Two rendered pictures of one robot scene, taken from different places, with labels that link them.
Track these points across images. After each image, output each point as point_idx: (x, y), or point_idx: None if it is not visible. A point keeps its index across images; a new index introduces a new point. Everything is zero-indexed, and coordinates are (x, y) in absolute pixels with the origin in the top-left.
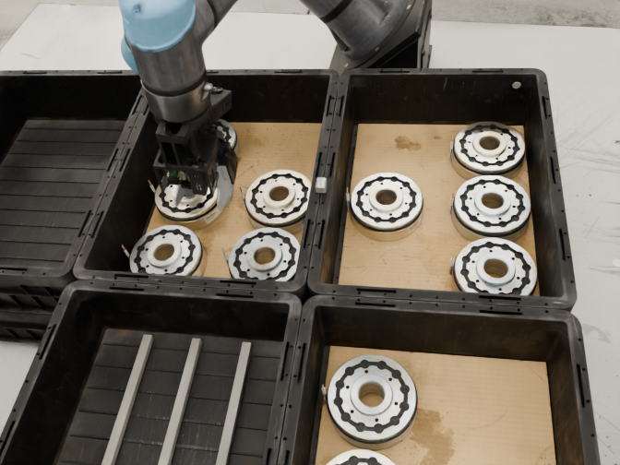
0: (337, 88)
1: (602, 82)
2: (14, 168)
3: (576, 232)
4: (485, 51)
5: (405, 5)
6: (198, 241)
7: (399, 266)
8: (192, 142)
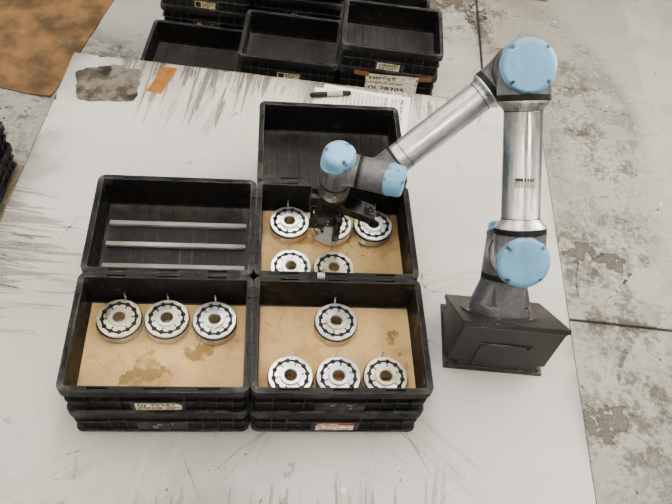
0: (401, 278)
1: (523, 503)
2: (349, 140)
3: (366, 466)
4: (545, 416)
5: (503, 317)
6: (298, 234)
7: (297, 335)
8: (317, 203)
